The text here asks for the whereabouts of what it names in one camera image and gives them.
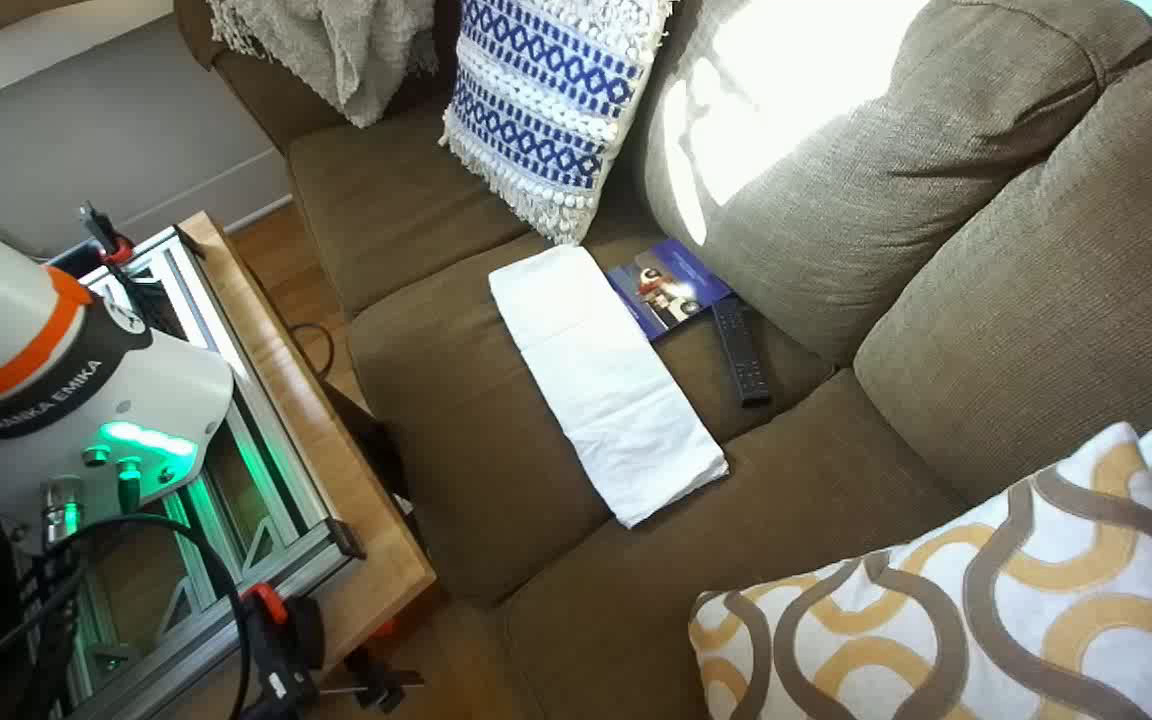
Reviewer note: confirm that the white towel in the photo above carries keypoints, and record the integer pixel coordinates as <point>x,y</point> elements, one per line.
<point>608,385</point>

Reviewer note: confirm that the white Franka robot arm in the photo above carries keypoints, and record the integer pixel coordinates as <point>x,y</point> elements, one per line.
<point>28,361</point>

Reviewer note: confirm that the brown fabric sofa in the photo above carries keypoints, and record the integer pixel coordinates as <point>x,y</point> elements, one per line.
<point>496,426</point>

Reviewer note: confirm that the blue book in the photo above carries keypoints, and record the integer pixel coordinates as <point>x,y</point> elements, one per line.
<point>669,287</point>

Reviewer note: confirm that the black remote control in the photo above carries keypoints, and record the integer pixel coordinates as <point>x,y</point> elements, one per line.
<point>740,353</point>

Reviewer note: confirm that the blue white woven pillow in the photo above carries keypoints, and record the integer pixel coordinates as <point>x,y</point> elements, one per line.
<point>543,100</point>

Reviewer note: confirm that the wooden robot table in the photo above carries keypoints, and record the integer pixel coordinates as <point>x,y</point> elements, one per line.
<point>323,442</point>

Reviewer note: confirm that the cream knit blanket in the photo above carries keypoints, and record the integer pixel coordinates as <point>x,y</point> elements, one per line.
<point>336,44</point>

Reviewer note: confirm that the black red clamp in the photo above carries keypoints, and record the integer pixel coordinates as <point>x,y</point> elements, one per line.
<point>285,647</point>

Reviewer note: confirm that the gold grey wavy pillow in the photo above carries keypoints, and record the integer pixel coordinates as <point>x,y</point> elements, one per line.
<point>1003,603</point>

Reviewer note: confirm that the aluminium base frame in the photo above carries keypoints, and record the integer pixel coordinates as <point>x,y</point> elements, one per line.
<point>269,504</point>

